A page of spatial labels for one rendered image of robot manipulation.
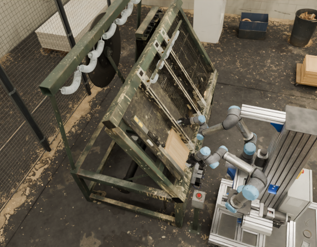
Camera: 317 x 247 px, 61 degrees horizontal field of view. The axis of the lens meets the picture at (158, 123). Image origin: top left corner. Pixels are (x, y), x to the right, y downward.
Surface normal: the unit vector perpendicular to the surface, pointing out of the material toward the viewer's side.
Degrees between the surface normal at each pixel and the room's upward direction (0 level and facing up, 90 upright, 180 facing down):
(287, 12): 90
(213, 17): 90
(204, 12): 90
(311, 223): 0
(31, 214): 0
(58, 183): 0
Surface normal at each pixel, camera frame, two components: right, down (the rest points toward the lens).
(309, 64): -0.06, -0.65
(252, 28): -0.25, 0.75
